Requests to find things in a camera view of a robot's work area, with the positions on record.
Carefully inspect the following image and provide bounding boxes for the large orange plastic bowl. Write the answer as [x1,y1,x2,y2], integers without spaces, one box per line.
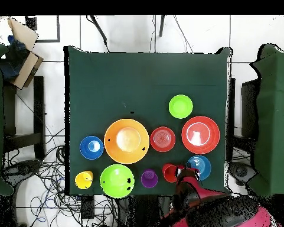
[103,118,150,165]

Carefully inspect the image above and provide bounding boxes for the thin black cable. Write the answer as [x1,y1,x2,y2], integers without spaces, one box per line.
[172,15,194,53]

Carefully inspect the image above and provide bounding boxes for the grey chair base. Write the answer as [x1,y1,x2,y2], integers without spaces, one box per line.
[227,161,257,187]

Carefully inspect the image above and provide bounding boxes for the blue cloth bundle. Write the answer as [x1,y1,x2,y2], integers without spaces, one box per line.
[0,35,30,80]

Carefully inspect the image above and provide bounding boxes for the yellow plastic cup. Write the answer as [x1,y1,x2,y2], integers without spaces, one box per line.
[74,171,93,190]
[84,170,94,183]

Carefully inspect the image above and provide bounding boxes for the red plastic cup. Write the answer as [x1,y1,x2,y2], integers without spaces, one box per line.
[161,163,180,183]

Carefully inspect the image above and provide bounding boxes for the large green plastic bowl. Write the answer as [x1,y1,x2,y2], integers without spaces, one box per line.
[99,164,135,199]

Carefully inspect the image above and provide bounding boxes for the purple plastic cup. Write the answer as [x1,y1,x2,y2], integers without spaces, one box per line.
[140,168,159,189]

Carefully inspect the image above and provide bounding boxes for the small red plastic bowl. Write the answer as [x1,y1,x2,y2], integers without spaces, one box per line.
[149,126,177,153]

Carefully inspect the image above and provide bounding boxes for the black chair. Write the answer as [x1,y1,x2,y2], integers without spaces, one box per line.
[240,78,261,138]

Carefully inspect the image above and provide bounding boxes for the light blue plastic bowl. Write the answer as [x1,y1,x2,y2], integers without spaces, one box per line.
[185,155,212,181]

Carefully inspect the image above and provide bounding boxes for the dark blue plastic bowl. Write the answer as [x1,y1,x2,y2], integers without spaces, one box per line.
[79,135,105,161]

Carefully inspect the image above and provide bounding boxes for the thick black cable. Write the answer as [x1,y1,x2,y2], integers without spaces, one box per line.
[86,15,111,53]

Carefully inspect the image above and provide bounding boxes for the small green plastic bowl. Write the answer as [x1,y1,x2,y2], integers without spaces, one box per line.
[168,94,194,119]

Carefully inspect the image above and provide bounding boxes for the tangle of cables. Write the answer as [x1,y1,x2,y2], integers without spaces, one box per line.
[2,127,120,227]

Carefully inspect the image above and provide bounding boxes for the dark green table cloth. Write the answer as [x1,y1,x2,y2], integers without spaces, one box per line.
[64,45,233,197]

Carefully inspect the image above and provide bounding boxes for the large red plastic bowl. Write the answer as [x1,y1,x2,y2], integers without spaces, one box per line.
[181,115,221,155]

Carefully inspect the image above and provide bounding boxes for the cardboard box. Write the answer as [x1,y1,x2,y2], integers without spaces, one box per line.
[6,16,44,90]

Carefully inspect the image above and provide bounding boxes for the black chair base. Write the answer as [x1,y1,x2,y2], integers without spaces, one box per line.
[1,159,42,190]

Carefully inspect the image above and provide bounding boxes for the black pole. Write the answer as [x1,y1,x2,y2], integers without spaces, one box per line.
[158,15,167,38]

